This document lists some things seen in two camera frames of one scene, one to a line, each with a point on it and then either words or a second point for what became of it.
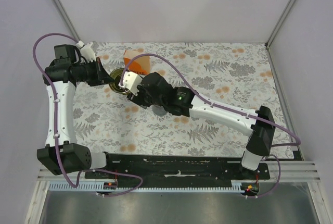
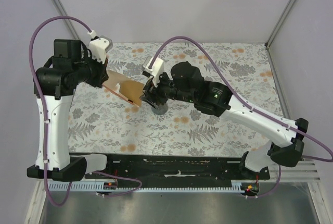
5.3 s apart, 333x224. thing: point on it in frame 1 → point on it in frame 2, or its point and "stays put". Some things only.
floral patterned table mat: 241,75 stays put
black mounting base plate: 161,170 stays put
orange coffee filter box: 140,64 → 114,78
